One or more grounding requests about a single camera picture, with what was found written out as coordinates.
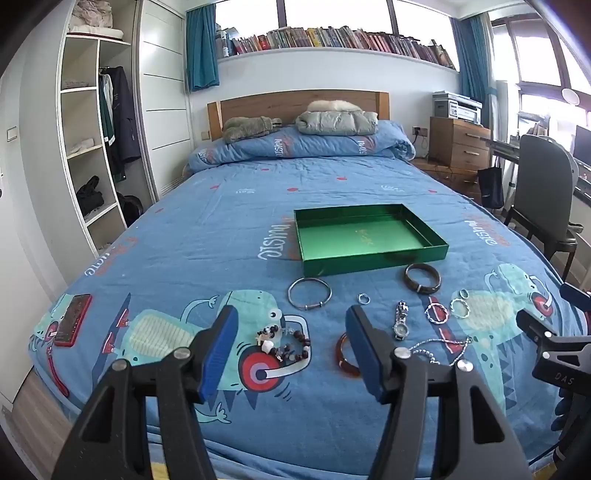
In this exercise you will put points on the hanging green white garment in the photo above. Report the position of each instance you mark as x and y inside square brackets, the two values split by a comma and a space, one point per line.
[105, 110]

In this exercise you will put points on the silver wristwatch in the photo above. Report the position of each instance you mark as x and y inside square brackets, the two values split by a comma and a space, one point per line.
[400, 329]

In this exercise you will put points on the grey folded cloth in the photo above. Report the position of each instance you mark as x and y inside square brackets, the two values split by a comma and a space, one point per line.
[78, 84]

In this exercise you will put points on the folded white bedding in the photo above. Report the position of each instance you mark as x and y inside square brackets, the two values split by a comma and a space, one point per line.
[94, 18]

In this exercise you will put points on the red phone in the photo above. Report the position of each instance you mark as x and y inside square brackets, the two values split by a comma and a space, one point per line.
[71, 318]

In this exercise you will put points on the blue printed bedsheet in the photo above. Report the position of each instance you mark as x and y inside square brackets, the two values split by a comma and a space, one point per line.
[231, 221]

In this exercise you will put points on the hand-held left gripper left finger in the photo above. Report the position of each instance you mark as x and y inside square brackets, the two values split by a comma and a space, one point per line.
[221, 350]

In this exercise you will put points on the green tray box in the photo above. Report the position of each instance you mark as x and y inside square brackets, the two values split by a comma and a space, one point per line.
[360, 235]

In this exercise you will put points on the computer monitor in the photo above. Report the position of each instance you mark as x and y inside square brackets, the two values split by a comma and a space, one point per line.
[582, 143]

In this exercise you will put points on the black folded clothes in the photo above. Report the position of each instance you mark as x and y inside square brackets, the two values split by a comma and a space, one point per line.
[90, 196]

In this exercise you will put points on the round white lamp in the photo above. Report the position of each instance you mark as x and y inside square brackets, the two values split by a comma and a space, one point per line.
[571, 96]

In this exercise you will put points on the grey plush garment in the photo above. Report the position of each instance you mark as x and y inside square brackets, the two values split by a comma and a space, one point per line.
[244, 127]

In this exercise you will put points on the person's right hand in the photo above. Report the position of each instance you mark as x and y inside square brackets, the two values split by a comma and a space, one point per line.
[565, 408]

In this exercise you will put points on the low wooden bedside table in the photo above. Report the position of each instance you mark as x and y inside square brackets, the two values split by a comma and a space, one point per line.
[438, 168]

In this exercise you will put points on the short teal curtain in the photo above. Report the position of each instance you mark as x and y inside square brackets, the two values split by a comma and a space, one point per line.
[202, 50]

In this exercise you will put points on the amber bangle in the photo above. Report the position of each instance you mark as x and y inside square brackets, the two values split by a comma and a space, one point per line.
[341, 364]

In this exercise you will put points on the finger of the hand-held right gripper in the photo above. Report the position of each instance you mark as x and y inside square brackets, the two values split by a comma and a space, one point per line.
[575, 295]
[531, 323]

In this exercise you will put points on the grey down jacket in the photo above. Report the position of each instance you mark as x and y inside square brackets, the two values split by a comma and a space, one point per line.
[337, 122]

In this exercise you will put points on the white wardrobe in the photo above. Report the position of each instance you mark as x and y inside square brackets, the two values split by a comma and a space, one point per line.
[166, 115]

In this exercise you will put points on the wooden dresser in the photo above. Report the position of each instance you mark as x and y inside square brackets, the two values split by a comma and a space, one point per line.
[455, 143]

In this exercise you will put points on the light switch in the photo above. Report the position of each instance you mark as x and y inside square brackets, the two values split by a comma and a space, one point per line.
[11, 134]

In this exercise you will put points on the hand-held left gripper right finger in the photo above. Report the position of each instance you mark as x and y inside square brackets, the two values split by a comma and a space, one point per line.
[364, 355]

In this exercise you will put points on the dark brown bangle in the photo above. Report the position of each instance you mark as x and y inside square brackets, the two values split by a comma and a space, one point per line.
[422, 290]

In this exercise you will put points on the folded blue duvet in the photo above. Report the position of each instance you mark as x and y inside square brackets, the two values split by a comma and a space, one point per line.
[323, 143]

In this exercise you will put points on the row of books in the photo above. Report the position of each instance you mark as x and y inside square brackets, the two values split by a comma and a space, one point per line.
[346, 39]

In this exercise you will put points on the silver hoop earrings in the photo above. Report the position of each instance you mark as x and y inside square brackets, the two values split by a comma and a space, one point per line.
[465, 313]

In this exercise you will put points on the long teal curtain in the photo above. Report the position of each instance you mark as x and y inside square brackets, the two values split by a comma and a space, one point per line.
[473, 69]

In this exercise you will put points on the hanging dark jacket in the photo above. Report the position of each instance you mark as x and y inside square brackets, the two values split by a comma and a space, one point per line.
[124, 120]

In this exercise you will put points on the black tote bag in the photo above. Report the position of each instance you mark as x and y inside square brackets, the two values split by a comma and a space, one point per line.
[490, 187]

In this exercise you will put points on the wooden headboard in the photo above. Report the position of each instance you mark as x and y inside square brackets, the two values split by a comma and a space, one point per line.
[258, 104]

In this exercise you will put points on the grey chair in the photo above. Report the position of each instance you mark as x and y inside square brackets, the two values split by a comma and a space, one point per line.
[542, 184]

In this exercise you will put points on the white folded cloth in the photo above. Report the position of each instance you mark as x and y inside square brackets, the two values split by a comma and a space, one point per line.
[83, 147]

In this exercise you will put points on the white printer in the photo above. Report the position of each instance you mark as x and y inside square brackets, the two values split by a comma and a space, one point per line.
[457, 106]

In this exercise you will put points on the cream fur cushion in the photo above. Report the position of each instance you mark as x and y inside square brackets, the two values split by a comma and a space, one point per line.
[332, 105]

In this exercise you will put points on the plain silver bangle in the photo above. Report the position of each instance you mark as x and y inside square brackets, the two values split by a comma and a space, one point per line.
[306, 306]

